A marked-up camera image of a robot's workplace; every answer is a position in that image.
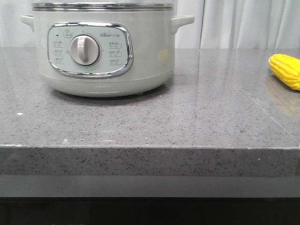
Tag glass pot lid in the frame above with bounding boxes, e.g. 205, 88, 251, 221
31, 2, 173, 12

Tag yellow corn cob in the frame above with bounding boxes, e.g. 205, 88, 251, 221
268, 53, 300, 91

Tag pale green electric pot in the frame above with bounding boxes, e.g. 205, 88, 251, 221
21, 10, 195, 98

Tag white curtain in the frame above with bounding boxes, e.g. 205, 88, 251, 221
0, 0, 300, 49

